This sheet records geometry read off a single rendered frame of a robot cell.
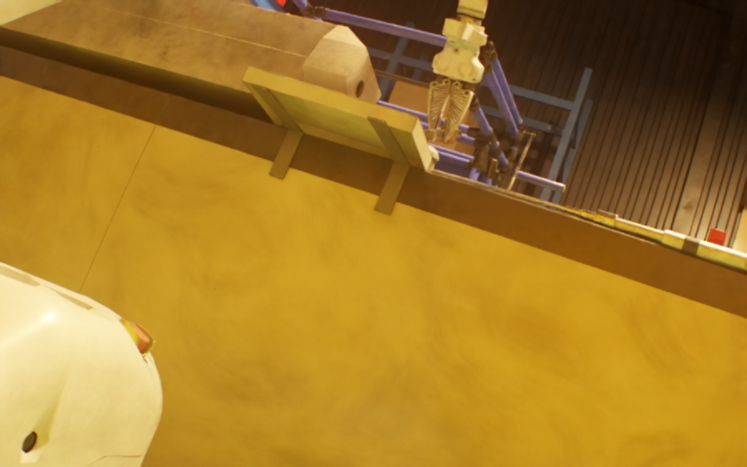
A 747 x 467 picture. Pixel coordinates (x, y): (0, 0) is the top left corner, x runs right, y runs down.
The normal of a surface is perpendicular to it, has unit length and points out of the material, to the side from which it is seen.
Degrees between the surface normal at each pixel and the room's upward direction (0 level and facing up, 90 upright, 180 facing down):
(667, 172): 90
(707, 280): 90
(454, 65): 118
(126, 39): 80
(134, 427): 90
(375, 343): 90
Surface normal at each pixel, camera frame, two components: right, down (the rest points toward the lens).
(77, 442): 0.90, 0.32
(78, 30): -0.20, -0.44
